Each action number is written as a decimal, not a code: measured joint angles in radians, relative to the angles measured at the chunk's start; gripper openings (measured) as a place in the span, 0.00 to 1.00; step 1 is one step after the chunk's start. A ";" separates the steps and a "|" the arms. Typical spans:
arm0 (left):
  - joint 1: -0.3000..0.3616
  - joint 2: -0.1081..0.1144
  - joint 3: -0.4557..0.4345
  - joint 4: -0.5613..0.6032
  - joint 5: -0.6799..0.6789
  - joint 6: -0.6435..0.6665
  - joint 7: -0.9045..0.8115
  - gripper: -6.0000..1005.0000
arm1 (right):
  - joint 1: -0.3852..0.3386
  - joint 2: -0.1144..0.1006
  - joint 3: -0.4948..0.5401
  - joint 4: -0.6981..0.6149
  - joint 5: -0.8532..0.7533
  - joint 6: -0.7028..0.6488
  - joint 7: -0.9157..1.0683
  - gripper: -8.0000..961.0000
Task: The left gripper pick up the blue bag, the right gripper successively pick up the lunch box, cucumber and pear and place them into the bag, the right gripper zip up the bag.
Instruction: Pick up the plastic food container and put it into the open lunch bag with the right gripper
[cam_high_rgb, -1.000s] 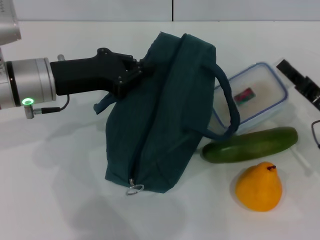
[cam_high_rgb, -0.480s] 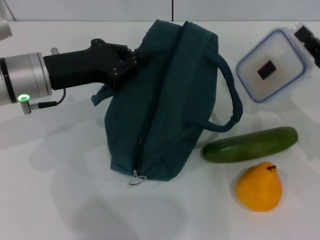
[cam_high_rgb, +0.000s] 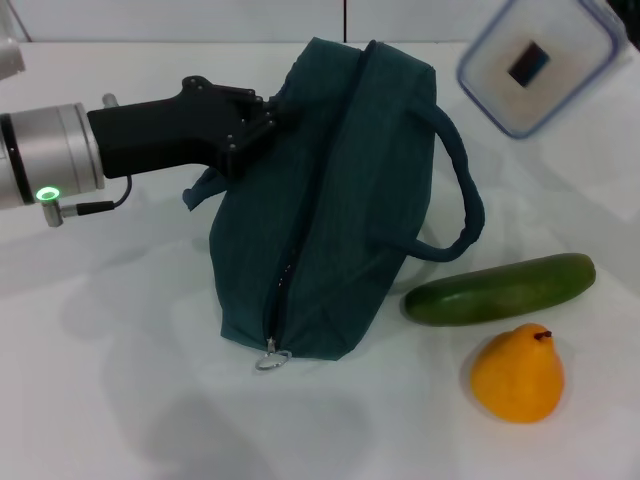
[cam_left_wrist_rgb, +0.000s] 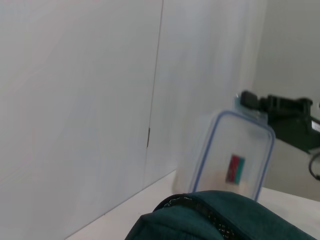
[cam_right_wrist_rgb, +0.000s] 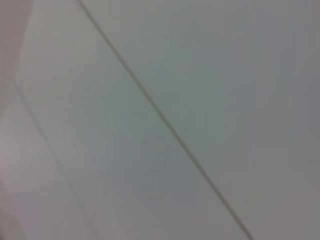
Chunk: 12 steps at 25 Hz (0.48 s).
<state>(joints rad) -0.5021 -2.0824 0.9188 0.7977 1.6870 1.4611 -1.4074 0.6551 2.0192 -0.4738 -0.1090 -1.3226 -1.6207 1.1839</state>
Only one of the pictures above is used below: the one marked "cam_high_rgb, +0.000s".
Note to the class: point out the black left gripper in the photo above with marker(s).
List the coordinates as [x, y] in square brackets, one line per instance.
[160, 135]

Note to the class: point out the dark teal fabric bag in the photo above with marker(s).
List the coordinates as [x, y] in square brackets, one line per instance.
[360, 200]

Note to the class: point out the clear food container blue rim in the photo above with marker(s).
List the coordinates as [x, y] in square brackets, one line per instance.
[500, 90]

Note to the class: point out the green cucumber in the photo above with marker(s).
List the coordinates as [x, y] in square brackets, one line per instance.
[500, 290]

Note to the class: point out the orange pear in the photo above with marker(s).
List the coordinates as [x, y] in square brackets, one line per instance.
[517, 380]

